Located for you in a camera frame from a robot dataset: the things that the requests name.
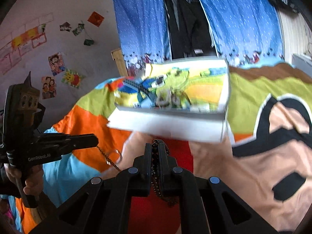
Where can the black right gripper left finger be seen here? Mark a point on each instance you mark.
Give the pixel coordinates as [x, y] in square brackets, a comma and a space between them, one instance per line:
[102, 206]

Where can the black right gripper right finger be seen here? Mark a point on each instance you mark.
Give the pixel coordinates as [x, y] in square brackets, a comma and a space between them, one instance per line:
[206, 205]

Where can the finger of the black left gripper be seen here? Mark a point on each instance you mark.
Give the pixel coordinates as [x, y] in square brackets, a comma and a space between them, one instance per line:
[73, 141]

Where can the black strap smart watch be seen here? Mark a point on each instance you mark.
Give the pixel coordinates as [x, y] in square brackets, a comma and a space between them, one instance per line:
[146, 95]

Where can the family cartoon poster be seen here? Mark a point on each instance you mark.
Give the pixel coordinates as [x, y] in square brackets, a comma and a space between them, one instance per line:
[48, 87]

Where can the yellow bear poster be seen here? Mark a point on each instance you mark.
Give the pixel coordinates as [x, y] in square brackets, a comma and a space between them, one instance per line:
[72, 78]

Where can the colourful cartoon bed sheet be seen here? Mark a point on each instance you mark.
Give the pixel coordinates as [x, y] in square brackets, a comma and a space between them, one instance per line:
[265, 158]

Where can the anime character poster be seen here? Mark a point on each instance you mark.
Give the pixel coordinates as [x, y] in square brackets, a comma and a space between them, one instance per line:
[56, 63]

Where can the small dark hanging pouch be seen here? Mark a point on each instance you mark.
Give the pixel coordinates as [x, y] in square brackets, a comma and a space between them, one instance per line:
[88, 40]

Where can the wooden cabinet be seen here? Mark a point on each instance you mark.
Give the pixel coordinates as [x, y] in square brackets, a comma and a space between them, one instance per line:
[118, 57]

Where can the grey shallow cardboard box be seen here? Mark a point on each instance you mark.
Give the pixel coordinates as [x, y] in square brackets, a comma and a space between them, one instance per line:
[211, 62]

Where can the green dinosaur cartoon towel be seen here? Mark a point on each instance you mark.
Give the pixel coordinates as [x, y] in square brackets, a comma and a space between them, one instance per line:
[196, 89]

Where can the red diamond paper decoration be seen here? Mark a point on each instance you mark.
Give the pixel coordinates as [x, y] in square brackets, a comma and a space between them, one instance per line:
[96, 19]

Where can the left blue dotted curtain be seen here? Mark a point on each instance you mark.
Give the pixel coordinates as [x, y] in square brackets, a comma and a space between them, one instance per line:
[143, 31]

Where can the blue dotted curtain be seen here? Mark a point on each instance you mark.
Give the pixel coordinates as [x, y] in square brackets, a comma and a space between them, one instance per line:
[246, 33]
[143, 31]

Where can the white storage box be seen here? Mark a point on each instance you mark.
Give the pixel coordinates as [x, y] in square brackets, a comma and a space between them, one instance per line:
[302, 62]

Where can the dark hanging clothes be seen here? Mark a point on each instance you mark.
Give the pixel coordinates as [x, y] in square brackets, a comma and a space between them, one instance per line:
[188, 29]

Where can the right blue dotted curtain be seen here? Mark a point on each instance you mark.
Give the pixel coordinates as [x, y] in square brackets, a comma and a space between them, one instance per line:
[246, 33]

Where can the white wardrobe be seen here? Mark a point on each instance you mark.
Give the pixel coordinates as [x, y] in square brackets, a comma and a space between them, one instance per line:
[296, 34]

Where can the row of wall certificates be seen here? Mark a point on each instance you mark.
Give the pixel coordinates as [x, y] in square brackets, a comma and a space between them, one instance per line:
[16, 44]

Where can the small photo on wall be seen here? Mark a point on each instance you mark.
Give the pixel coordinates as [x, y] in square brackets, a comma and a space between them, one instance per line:
[65, 27]
[78, 30]

